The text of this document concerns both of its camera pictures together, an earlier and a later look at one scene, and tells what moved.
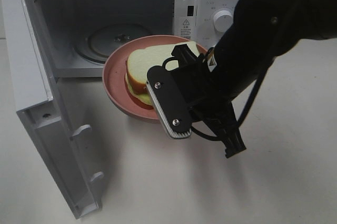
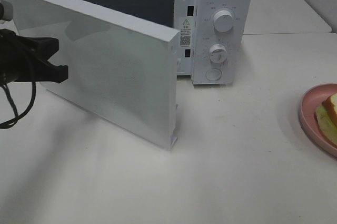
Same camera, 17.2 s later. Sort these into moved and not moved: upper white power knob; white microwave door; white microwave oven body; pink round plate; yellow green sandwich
Moved: white microwave door; yellow green sandwich; pink round plate
Not moved: white microwave oven body; upper white power knob
